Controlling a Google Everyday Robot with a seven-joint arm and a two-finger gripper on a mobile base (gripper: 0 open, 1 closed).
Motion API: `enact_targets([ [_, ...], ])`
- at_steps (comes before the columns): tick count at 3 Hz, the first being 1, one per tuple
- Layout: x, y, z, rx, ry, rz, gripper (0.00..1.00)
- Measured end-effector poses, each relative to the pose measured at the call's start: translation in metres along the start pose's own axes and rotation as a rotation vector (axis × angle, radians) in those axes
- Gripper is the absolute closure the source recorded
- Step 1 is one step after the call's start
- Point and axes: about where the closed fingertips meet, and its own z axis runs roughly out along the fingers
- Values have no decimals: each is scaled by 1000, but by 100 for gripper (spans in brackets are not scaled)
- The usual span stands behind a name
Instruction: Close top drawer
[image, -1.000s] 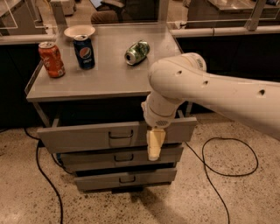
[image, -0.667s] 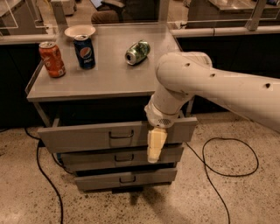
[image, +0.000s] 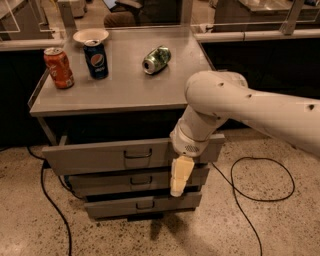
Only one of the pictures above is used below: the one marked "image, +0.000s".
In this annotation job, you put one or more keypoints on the grey background table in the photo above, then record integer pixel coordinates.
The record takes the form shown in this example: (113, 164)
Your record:
(249, 15)

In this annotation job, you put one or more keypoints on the green crushed soda can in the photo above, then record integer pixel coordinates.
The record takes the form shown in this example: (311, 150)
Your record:
(156, 60)

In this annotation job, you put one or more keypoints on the blue pepsi can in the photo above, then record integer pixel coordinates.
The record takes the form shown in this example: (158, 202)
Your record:
(96, 59)

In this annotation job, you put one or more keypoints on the orange soda can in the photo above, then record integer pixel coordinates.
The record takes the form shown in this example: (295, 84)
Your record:
(57, 63)

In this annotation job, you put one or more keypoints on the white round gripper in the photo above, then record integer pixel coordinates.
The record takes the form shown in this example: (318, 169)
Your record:
(185, 144)

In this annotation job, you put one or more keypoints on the seated person in background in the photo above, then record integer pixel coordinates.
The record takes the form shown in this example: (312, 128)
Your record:
(132, 13)

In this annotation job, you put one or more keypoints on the white horizontal rail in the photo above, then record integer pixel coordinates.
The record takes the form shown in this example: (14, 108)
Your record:
(255, 36)

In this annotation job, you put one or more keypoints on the grey drawer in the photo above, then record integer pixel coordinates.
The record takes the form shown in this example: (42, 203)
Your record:
(121, 181)
(88, 158)
(142, 205)

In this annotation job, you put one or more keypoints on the grey top drawer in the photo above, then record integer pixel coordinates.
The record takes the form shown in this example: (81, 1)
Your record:
(88, 158)

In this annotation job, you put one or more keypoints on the white bowl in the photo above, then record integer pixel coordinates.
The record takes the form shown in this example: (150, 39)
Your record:
(84, 35)

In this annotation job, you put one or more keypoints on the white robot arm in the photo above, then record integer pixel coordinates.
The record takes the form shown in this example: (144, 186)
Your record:
(214, 97)

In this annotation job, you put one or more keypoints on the grey middle drawer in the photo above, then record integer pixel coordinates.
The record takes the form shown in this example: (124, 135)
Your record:
(121, 181)

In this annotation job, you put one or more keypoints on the grey metal cabinet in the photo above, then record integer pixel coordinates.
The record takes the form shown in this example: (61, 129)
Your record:
(127, 88)

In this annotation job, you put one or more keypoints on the grey bottom drawer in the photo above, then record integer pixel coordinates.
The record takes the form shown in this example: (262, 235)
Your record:
(142, 205)

